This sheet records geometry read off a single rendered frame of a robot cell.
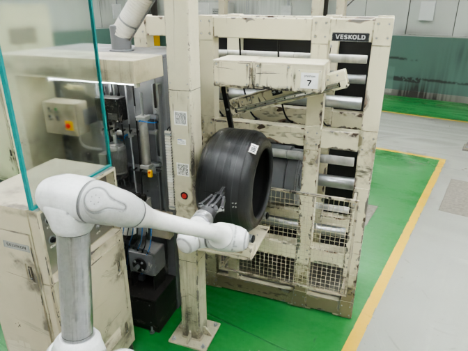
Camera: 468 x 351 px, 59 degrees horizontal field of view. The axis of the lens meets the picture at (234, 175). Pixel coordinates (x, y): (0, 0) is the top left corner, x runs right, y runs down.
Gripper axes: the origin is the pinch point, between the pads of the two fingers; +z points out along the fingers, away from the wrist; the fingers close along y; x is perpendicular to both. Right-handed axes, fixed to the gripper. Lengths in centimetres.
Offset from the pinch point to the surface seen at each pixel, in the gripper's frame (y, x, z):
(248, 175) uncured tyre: -10.4, -5.3, 10.9
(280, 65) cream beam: -14, -46, 56
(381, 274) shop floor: -86, 142, 123
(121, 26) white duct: 81, -63, 60
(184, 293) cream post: 35, 88, 10
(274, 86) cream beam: -12, -36, 54
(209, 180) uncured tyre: 7.9, -2.6, 5.0
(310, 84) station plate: -30, -38, 54
